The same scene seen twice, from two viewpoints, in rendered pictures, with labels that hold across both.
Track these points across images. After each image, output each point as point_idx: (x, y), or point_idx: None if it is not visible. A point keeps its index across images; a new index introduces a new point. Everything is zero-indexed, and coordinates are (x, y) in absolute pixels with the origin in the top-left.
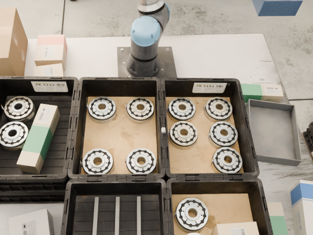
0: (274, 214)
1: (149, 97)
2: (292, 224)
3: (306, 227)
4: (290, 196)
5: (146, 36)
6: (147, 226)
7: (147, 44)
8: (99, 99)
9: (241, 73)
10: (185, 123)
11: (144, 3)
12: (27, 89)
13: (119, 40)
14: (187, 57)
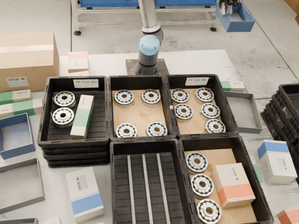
0: None
1: (155, 90)
2: (261, 171)
3: (272, 169)
4: (257, 153)
5: (151, 48)
6: (166, 173)
7: (151, 54)
8: (121, 91)
9: None
10: (183, 105)
11: (147, 26)
12: (69, 86)
13: (125, 55)
14: (175, 66)
